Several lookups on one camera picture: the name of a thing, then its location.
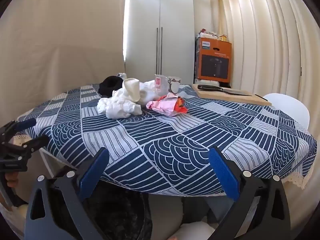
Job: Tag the blue patterned tablecloth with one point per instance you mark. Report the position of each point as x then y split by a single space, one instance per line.
175 140

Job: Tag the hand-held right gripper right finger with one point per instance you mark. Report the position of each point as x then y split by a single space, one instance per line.
225 175

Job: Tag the wooden cutting board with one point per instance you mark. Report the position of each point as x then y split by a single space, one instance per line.
225 98

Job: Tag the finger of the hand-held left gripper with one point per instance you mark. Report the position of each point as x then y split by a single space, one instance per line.
37 141
25 123

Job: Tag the orange cardboard box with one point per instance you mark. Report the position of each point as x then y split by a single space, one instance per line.
215 52

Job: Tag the cream curtain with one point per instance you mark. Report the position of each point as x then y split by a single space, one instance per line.
262 42

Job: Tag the white crushed paper cup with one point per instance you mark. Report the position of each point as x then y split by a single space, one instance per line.
131 87

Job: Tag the small clear plastic wrapper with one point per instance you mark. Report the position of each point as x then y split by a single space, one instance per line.
122 75

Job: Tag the person's left hand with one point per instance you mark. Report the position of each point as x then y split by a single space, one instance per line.
11 179

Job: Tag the black trash bag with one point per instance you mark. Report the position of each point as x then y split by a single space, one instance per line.
117 212

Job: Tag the black cloth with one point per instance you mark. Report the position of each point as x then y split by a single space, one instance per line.
108 85

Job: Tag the white cushion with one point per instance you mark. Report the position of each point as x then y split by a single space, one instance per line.
195 231

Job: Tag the white tissue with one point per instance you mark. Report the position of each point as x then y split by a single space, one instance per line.
117 107

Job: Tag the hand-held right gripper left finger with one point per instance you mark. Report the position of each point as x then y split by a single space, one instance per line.
93 172

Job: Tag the pile of assorted packets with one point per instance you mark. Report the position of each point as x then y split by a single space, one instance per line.
212 35

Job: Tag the white chair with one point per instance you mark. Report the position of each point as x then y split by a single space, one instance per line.
287 107

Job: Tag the white mug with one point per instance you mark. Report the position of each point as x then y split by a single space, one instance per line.
175 85

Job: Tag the white wardrobe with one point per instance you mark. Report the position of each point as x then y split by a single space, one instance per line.
175 30

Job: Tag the colourful snack wrapper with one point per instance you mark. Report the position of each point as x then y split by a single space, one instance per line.
180 105

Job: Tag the pink wrapper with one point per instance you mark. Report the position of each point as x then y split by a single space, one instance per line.
163 105

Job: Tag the glass measuring cup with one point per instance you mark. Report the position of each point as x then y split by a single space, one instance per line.
160 83

